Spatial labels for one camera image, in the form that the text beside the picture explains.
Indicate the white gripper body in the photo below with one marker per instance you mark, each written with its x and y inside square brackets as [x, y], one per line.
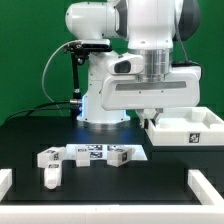
[179, 88]

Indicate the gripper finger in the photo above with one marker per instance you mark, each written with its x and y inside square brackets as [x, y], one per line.
[144, 123]
[158, 111]

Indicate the white square table top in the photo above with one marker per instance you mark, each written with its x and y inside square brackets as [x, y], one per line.
[189, 126]

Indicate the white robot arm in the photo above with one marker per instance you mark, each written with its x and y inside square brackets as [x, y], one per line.
[129, 45]

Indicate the white sheet with tags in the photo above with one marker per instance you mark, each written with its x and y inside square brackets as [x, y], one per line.
[99, 151]

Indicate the white obstacle fence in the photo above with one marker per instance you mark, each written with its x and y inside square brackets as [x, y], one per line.
[210, 210]

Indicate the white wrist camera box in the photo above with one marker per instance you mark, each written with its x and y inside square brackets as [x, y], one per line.
[125, 64]

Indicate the black camera stand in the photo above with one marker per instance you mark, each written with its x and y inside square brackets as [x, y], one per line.
[78, 66]

